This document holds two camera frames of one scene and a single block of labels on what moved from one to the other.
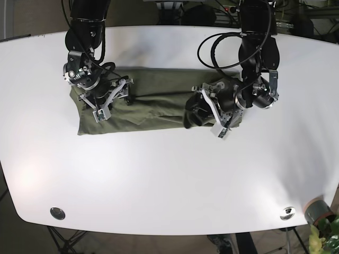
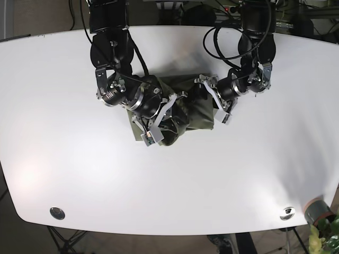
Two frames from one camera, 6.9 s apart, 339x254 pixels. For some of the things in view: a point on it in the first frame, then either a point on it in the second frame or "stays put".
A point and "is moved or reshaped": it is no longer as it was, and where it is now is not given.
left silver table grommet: (58, 213) stays put
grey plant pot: (317, 209) stays put
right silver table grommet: (288, 213) stays put
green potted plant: (324, 237) stays put
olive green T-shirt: (158, 102) is moved or reshaped
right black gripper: (221, 97) → (224, 90)
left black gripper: (100, 97) → (150, 109)
